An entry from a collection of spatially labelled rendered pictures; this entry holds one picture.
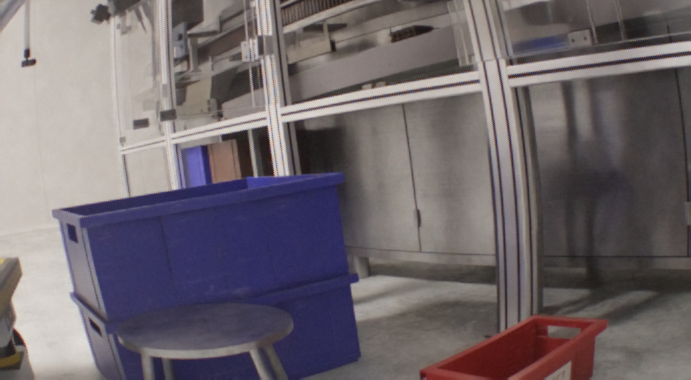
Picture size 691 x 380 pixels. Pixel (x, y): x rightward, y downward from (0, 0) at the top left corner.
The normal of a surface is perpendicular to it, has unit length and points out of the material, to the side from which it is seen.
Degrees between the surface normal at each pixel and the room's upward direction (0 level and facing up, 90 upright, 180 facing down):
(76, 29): 90
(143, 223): 90
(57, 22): 90
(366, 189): 90
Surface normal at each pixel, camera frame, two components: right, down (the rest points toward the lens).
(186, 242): 0.58, -0.05
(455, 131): -0.82, 0.14
